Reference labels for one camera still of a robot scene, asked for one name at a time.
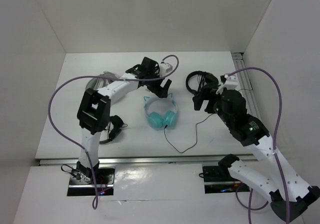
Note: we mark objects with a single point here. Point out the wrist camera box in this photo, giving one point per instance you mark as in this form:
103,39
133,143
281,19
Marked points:
165,68
228,82

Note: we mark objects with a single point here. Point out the aluminium side rail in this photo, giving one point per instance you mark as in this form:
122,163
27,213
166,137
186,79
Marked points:
245,86

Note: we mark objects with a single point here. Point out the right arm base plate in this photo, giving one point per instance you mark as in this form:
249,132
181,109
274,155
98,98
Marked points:
216,180

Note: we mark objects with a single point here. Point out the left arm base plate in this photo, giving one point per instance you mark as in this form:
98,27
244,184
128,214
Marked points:
82,186

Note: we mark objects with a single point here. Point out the black over-ear headphones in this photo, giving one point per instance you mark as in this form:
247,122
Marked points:
204,79

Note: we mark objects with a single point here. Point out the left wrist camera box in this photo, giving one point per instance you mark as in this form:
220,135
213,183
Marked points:
165,68

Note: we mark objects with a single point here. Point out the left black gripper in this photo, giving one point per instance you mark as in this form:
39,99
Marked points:
160,91

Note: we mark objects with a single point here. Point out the white grey gaming headset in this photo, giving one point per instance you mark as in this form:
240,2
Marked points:
102,80

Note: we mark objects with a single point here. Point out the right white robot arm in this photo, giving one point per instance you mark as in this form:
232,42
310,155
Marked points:
287,193

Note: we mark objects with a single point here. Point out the teal cat-ear headphones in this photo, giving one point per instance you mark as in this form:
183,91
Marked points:
155,119

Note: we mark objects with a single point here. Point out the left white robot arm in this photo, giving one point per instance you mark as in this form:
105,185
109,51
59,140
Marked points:
95,107

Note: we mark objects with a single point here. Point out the small black grey headphones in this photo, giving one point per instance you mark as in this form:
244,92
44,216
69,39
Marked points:
113,129

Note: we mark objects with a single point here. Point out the aluminium front rail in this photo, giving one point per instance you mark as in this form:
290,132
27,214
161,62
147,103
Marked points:
184,159

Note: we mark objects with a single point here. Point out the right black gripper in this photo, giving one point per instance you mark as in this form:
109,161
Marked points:
206,93

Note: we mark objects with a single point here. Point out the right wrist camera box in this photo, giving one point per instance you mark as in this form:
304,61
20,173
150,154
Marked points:
228,82

